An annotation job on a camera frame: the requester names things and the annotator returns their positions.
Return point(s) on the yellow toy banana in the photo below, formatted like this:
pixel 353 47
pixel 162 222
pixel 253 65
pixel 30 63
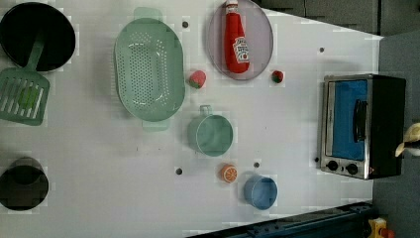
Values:
pixel 411 137

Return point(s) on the black toaster oven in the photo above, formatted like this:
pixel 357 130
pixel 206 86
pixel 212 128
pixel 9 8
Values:
pixel 362 125

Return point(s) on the green measuring cup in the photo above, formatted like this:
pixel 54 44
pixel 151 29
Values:
pixel 210 134

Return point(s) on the pink toy strawberry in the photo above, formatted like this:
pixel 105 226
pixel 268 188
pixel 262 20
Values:
pixel 197 79

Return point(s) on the orange slice toy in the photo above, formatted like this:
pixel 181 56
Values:
pixel 229 173

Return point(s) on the red toy strawberry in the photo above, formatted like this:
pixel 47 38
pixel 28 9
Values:
pixel 277 76

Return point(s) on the red ketchup bottle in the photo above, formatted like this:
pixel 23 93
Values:
pixel 237 56

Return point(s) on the green perforated colander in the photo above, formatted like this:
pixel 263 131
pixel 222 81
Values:
pixel 148 59

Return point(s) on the blue cup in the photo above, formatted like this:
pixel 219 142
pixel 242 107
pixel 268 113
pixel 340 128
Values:
pixel 260 192

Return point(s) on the grey round plate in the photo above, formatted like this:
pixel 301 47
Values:
pixel 258 34

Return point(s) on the green lime toy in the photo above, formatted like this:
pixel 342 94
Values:
pixel 28 97

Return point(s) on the green slotted spatula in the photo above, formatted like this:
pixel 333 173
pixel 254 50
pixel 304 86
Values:
pixel 15 79

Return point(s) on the dark round cup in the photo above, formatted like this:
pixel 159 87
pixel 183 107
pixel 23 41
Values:
pixel 24 185

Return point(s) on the yellow red object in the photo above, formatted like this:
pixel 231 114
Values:
pixel 379 229

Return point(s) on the black pot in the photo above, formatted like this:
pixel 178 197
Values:
pixel 20 26

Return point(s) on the blue metal frame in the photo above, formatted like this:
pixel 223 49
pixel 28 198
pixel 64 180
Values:
pixel 347 221

